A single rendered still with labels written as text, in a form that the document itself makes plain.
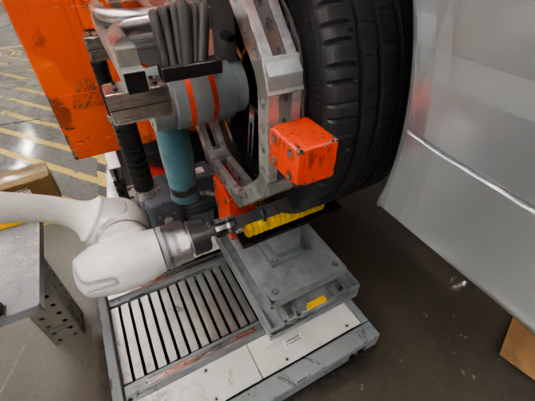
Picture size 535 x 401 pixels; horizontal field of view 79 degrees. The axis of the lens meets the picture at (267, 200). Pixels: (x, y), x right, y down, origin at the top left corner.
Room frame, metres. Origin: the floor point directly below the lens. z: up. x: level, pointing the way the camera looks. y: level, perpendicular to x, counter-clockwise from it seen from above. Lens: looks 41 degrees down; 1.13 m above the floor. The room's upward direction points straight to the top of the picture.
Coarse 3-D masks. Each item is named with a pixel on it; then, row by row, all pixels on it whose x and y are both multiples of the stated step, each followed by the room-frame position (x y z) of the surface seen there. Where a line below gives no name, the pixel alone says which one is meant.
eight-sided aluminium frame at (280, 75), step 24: (240, 0) 0.55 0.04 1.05; (264, 0) 0.57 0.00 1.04; (240, 24) 0.55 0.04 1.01; (264, 24) 0.57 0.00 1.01; (264, 48) 0.50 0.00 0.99; (288, 48) 0.52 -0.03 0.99; (264, 72) 0.48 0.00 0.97; (288, 72) 0.49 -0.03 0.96; (264, 96) 0.48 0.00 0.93; (288, 96) 0.50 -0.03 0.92; (264, 120) 0.49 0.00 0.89; (288, 120) 0.50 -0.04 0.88; (216, 144) 0.86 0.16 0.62; (264, 144) 0.49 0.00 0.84; (216, 168) 0.75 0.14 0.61; (240, 168) 0.73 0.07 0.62; (264, 168) 0.49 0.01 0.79; (240, 192) 0.60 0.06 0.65; (264, 192) 0.48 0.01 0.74
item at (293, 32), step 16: (288, 16) 0.59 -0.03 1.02; (240, 48) 0.83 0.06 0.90; (304, 80) 0.54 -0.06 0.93; (256, 96) 0.80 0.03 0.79; (304, 96) 0.54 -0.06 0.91; (240, 112) 0.89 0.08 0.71; (256, 112) 0.75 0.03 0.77; (304, 112) 0.53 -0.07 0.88; (240, 128) 0.89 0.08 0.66; (256, 128) 0.77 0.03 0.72; (240, 144) 0.84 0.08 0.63; (256, 144) 0.78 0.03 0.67; (256, 160) 0.78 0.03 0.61; (256, 176) 0.71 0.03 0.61
